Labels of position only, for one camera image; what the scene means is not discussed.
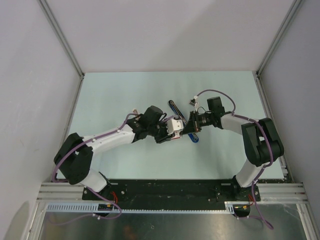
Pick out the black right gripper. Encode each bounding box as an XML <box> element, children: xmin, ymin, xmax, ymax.
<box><xmin>180</xmin><ymin>110</ymin><xmax>215</xmax><ymax>135</ymax></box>

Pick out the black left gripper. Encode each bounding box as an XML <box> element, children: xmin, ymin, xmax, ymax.
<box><xmin>147</xmin><ymin>118</ymin><xmax>175</xmax><ymax>144</ymax></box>

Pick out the blue and black stapler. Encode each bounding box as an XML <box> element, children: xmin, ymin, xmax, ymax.
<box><xmin>168</xmin><ymin>100</ymin><xmax>199</xmax><ymax>143</ymax></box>

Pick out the red white staple box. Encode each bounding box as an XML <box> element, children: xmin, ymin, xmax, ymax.
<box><xmin>171</xmin><ymin>131</ymin><xmax>181</xmax><ymax>140</ymax></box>

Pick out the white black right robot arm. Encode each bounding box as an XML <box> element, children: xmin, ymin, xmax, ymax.
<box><xmin>181</xmin><ymin>97</ymin><xmax>284</xmax><ymax>201</ymax></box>

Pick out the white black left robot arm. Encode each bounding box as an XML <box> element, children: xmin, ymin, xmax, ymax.
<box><xmin>53</xmin><ymin>105</ymin><xmax>180</xmax><ymax>200</ymax></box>

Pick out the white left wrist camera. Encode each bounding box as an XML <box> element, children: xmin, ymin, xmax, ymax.
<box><xmin>166</xmin><ymin>118</ymin><xmax>184</xmax><ymax>135</ymax></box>

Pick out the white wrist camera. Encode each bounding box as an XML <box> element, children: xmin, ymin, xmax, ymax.
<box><xmin>188</xmin><ymin>95</ymin><xmax>199</xmax><ymax>109</ymax></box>
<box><xmin>166</xmin><ymin>118</ymin><xmax>184</xmax><ymax>135</ymax></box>

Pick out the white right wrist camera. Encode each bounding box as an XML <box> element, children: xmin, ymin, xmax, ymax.
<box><xmin>188</xmin><ymin>95</ymin><xmax>199</xmax><ymax>109</ymax></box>

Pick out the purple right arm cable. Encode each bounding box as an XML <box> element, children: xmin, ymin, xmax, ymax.
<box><xmin>194</xmin><ymin>89</ymin><xmax>275</xmax><ymax>230</ymax></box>

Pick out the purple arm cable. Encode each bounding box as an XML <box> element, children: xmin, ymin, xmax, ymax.
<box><xmin>47</xmin><ymin>112</ymin><xmax>181</xmax><ymax>226</ymax></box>
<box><xmin>194</xmin><ymin>89</ymin><xmax>275</xmax><ymax>230</ymax></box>

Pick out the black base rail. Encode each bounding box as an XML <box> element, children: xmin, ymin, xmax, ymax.
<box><xmin>82</xmin><ymin>179</ymin><xmax>261</xmax><ymax>210</ymax></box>

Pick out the aluminium frame post right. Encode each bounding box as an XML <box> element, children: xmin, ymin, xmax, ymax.
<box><xmin>254</xmin><ymin>0</ymin><xmax>306</xmax><ymax>76</ymax></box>

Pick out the aluminium frame post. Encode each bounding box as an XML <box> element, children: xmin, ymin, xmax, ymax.
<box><xmin>254</xmin><ymin>0</ymin><xmax>306</xmax><ymax>76</ymax></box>
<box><xmin>37</xmin><ymin>0</ymin><xmax>85</xmax><ymax>77</ymax></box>

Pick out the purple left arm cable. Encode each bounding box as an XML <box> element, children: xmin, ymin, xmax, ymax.
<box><xmin>47</xmin><ymin>112</ymin><xmax>181</xmax><ymax>226</ymax></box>

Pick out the white slotted cable duct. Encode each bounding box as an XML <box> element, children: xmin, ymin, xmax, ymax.
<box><xmin>46</xmin><ymin>202</ymin><xmax>234</xmax><ymax>214</ymax></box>

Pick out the aluminium frame crossbar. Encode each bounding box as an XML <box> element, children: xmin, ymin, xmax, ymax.
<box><xmin>36</xmin><ymin>182</ymin><xmax>309</xmax><ymax>204</ymax></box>

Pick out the aluminium frame post left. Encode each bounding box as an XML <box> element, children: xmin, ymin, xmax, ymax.
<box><xmin>37</xmin><ymin>0</ymin><xmax>85</xmax><ymax>77</ymax></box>

